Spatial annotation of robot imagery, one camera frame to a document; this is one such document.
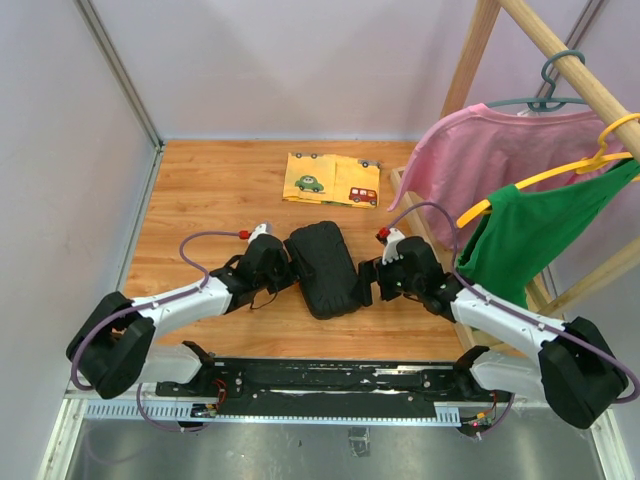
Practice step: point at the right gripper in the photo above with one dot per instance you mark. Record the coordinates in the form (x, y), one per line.
(369, 272)

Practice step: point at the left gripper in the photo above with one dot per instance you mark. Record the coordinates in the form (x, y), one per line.
(290, 275)

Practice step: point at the black plastic tool case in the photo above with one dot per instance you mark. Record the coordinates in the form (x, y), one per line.
(325, 270)

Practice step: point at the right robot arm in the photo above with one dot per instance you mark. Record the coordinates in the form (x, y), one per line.
(520, 330)

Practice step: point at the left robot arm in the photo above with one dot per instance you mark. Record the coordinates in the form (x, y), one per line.
(117, 346)

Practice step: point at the yellow car print cloth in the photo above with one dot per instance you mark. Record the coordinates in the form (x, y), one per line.
(332, 179)

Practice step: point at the pink t-shirt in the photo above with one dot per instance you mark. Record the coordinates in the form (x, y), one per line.
(471, 153)

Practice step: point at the green tank top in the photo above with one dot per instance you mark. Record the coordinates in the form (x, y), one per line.
(525, 232)

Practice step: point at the teal clothes hanger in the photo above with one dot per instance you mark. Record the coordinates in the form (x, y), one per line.
(546, 101)

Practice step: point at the yellow clothes hanger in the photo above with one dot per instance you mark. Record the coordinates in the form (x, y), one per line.
(583, 166)

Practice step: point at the wooden clothes rack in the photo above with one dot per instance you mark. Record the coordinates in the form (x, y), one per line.
(509, 68)

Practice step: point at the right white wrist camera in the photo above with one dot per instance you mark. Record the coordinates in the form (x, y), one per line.
(390, 237)

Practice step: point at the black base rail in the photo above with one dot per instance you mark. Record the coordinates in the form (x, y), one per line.
(326, 390)

